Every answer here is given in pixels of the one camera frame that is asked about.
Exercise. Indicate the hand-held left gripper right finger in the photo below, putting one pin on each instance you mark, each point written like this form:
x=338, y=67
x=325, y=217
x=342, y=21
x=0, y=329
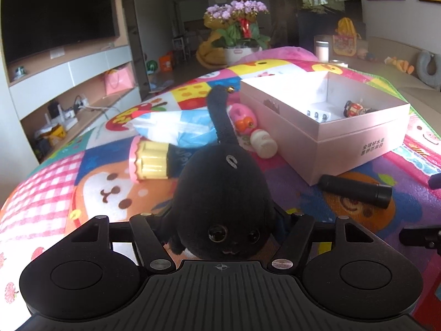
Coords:
x=283, y=226

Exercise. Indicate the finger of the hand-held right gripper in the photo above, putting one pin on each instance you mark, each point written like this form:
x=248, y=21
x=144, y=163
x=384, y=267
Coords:
x=436, y=182
x=422, y=237

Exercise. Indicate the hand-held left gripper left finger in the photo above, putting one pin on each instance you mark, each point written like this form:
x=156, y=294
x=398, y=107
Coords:
x=144, y=229

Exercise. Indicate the pink gold toy tube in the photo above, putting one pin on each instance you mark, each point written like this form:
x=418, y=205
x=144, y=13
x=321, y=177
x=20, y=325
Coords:
x=151, y=160

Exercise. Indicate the black plush cat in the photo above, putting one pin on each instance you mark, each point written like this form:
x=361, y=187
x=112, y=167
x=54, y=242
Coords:
x=220, y=186

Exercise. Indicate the black flashlight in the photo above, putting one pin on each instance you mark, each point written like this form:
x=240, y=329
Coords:
x=355, y=191

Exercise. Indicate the small white bottle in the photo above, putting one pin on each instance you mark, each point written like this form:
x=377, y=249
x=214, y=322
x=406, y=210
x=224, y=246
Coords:
x=263, y=143

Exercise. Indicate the pink cardboard box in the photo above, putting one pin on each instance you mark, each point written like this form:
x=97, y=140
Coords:
x=337, y=144

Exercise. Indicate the blue white tissue packet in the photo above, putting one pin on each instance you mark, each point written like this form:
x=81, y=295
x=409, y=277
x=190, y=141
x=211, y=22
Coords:
x=172, y=126

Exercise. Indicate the pink pig toy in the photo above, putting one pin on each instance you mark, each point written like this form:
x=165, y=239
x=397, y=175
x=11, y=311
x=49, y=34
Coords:
x=243, y=119

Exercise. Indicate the colourful cartoon play mat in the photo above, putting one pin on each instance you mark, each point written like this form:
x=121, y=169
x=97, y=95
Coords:
x=86, y=196

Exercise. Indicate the small red toy car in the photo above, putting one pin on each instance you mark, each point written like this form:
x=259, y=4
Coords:
x=356, y=108

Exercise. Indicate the beige sofa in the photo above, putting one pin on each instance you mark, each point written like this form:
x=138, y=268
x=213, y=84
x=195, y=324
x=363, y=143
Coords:
x=392, y=82

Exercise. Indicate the grey neck pillow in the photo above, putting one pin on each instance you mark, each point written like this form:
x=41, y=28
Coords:
x=425, y=70

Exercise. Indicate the white battery strip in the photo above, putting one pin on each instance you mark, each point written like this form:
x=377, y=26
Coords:
x=318, y=115

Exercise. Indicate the yellow orange plush duck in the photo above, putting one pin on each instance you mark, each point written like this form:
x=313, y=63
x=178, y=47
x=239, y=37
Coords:
x=399, y=65

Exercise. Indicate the white power strip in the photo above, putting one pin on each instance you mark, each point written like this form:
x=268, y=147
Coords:
x=80, y=103

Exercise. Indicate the small plush toy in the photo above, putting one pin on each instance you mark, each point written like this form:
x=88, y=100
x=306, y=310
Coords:
x=366, y=54

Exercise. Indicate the pink gift bag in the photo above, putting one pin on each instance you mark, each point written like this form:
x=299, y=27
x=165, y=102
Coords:
x=119, y=81

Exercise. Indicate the black router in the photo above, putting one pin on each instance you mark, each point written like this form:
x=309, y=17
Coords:
x=53, y=108

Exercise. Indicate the watermelon ball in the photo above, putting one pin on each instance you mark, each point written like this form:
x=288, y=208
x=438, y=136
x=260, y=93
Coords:
x=152, y=66

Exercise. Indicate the colourful tote bag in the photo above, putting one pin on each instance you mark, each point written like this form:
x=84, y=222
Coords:
x=345, y=44

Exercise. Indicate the orange bag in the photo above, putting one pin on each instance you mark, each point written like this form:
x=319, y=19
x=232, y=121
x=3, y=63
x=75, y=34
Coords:
x=166, y=61

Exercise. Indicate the pink blanket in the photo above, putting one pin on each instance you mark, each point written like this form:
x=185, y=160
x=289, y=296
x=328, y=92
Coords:
x=282, y=53

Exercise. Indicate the white pink cylinder cup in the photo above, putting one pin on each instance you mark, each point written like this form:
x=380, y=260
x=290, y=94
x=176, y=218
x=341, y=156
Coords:
x=322, y=51

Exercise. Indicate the white television cabinet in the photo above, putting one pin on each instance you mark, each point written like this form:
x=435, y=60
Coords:
x=44, y=81

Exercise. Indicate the yellow plush backpack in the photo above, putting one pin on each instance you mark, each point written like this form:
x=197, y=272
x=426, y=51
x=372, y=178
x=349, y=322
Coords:
x=346, y=27

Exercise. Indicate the white chair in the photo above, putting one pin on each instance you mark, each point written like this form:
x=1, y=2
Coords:
x=180, y=48

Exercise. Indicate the large yellow plush toy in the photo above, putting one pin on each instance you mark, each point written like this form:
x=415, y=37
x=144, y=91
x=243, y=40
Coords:
x=206, y=53

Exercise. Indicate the white paper card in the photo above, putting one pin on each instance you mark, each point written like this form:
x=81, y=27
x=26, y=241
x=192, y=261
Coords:
x=57, y=53

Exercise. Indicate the black fish tank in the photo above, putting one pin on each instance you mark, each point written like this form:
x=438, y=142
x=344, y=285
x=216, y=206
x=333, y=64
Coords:
x=327, y=13

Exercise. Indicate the small green toy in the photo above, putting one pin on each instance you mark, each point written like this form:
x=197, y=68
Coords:
x=19, y=71

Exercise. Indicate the purple orchid plant in pot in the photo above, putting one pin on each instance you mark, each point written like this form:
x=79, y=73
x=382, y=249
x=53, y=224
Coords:
x=237, y=24

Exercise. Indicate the black television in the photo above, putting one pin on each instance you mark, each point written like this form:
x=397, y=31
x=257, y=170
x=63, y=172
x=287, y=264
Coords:
x=51, y=10

